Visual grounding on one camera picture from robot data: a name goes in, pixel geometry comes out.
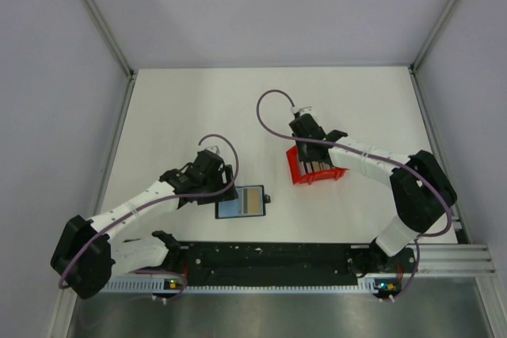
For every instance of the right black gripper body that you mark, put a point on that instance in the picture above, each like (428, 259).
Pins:
(303, 151)

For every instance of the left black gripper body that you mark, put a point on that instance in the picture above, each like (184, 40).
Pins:
(216, 183)

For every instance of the red plastic card tray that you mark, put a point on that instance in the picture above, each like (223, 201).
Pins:
(299, 176)

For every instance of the black leather card holder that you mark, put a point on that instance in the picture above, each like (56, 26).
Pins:
(233, 208)

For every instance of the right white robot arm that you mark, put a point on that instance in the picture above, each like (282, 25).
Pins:
(421, 191)

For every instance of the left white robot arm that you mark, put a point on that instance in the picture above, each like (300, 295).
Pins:
(129, 238)

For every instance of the gold striped credit card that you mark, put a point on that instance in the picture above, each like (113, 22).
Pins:
(315, 166)

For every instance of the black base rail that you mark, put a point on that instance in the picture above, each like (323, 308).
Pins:
(214, 263)

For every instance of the grey slotted cable duct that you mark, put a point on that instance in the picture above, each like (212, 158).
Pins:
(152, 285)

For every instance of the right aluminium frame post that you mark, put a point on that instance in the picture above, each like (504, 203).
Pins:
(436, 31)

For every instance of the aluminium frame post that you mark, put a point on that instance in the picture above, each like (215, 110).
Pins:
(108, 37)
(436, 31)

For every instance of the left aluminium frame post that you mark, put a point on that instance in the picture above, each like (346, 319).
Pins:
(108, 37)

